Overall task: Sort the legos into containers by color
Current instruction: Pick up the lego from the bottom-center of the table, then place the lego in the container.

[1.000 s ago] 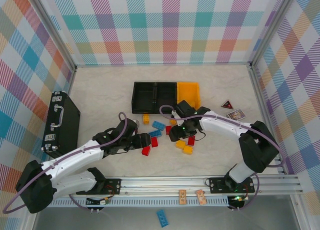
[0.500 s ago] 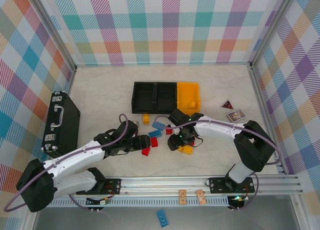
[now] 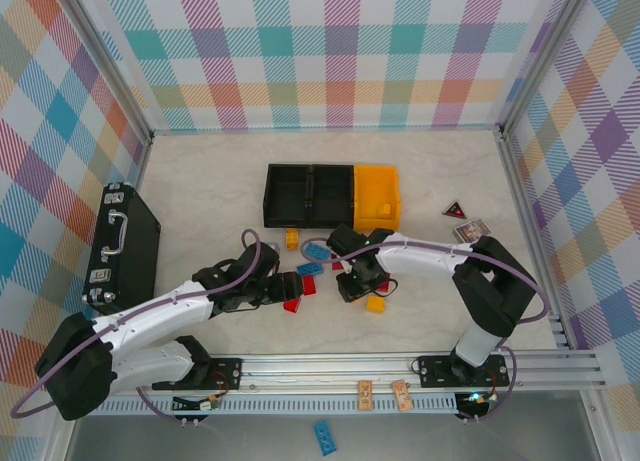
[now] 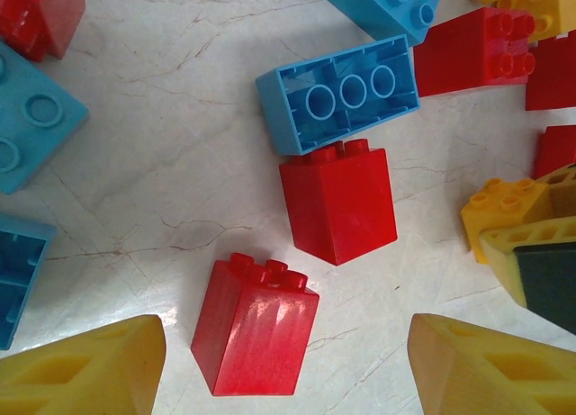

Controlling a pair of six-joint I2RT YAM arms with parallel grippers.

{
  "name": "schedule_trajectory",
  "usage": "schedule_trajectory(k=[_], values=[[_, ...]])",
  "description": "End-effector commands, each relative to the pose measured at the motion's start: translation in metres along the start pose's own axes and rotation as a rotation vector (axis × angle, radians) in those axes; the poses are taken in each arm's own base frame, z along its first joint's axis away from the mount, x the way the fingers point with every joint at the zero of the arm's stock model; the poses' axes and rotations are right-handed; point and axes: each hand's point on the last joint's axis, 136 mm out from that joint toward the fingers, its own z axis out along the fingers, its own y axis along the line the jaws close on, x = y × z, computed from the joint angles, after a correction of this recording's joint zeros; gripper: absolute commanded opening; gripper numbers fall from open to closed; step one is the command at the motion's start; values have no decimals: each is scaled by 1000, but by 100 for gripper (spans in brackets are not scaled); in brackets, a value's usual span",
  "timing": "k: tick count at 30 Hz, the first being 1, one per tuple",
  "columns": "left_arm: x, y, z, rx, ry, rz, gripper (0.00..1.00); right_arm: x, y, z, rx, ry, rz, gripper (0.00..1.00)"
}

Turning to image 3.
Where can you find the yellow plastic bin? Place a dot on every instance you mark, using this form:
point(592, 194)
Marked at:
point(372, 191)

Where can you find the blue lego brick studs up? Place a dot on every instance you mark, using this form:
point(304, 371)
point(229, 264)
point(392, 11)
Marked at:
point(316, 251)

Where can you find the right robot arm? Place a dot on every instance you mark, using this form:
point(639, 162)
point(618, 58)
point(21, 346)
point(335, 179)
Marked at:
point(425, 261)

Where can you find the aluminium rear rail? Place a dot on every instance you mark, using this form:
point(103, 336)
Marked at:
point(325, 130)

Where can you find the black mount plate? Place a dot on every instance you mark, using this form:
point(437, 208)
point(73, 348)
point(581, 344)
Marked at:
point(435, 371)
point(227, 373)

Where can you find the aluminium frame post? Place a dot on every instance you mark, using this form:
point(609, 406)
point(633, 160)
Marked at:
point(545, 56)
point(107, 56)

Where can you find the left black mount plate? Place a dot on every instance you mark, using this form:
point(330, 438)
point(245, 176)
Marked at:
point(227, 373)

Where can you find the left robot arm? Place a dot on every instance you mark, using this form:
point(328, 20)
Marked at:
point(150, 306)

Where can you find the blue lego brick upside down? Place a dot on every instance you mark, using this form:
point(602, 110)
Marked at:
point(309, 269)

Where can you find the small printed card box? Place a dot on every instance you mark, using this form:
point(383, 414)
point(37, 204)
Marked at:
point(470, 229)

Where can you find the orange printed tag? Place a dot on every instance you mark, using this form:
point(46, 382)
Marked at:
point(365, 395)
point(401, 395)

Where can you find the red triangular tile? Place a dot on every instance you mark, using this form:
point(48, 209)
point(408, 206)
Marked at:
point(454, 211)

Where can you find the thin blue lego plate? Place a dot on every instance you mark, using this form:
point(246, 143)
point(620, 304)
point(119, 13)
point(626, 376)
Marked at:
point(325, 437)

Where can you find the right black mount plate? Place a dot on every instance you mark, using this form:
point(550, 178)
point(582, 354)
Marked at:
point(435, 371)

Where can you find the long aluminium base rail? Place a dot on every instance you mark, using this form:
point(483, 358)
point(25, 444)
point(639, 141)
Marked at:
point(325, 371)

